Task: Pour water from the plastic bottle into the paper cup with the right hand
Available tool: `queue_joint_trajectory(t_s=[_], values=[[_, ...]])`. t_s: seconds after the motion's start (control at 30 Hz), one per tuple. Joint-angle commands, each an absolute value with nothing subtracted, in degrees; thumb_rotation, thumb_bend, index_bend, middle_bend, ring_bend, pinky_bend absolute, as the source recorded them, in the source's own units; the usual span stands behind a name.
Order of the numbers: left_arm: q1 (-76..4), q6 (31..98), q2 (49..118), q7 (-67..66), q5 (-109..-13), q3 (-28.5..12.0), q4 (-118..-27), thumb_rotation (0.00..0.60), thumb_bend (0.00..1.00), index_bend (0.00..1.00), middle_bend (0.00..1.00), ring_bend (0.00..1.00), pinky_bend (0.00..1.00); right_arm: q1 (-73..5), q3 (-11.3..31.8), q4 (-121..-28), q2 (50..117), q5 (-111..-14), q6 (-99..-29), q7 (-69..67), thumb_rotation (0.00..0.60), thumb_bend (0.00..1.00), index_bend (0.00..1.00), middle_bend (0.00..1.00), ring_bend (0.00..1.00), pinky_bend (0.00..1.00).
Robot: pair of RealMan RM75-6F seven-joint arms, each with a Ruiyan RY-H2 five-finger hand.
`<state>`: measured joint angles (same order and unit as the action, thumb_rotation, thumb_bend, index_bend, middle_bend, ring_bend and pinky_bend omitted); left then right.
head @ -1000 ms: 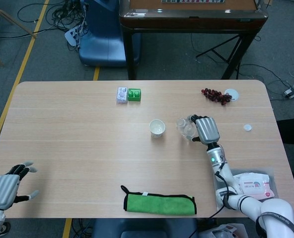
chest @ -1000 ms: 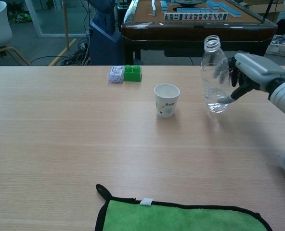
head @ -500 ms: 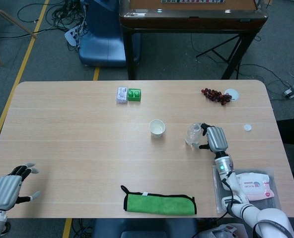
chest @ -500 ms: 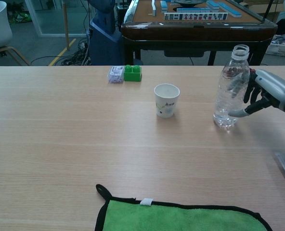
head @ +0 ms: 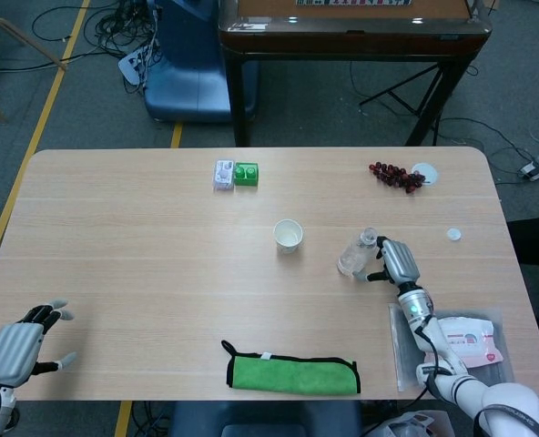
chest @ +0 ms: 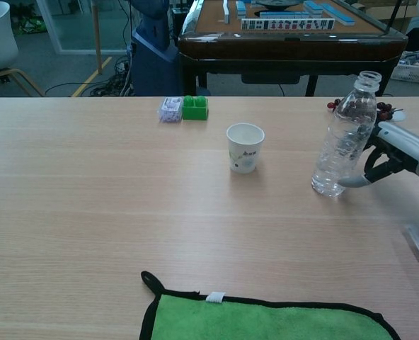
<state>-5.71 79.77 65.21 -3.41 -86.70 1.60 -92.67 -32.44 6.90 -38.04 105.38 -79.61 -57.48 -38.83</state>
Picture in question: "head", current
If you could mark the green microfiber cloth black trim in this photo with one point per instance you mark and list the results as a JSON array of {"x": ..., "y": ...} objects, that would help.
[{"x": 292, "y": 375}]

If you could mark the bunch of red grapes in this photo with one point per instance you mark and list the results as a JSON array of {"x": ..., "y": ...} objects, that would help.
[{"x": 394, "y": 175}]

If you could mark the brown mahjong table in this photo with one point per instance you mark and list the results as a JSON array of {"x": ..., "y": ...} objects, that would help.
[{"x": 351, "y": 41}]

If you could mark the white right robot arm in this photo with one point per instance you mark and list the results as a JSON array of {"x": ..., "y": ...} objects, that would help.
[{"x": 465, "y": 391}]

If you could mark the white paper cup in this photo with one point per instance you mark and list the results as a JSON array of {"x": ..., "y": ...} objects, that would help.
[{"x": 287, "y": 239}]

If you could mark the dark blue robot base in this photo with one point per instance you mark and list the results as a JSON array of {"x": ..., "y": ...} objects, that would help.
[{"x": 260, "y": 419}]

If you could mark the white chair wooden legs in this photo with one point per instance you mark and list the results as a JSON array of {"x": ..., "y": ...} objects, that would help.
[{"x": 5, "y": 27}]

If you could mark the clear plastic bottle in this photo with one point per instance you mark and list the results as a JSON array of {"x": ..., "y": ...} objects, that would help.
[{"x": 353, "y": 257}]

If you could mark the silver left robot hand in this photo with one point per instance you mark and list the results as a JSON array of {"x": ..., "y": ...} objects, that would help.
[{"x": 14, "y": 355}]

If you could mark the pink white wet wipes pack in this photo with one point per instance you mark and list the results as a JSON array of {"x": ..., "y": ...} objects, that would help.
[{"x": 474, "y": 341}]

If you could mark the blue machine base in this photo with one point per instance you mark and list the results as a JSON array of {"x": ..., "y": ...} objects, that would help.
[{"x": 183, "y": 82}]

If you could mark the black tripod stand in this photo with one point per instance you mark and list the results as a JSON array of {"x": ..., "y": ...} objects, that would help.
[{"x": 401, "y": 93}]

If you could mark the green toy building brick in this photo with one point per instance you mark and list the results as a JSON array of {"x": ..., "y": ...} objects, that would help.
[{"x": 247, "y": 175}]

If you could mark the white power strip with plugs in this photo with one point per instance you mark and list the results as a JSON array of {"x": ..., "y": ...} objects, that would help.
[{"x": 135, "y": 64}]

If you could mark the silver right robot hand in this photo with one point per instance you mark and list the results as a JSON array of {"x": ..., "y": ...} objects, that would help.
[{"x": 401, "y": 264}]

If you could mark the white bottle cap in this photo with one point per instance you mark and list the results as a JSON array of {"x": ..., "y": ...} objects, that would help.
[{"x": 454, "y": 234}]

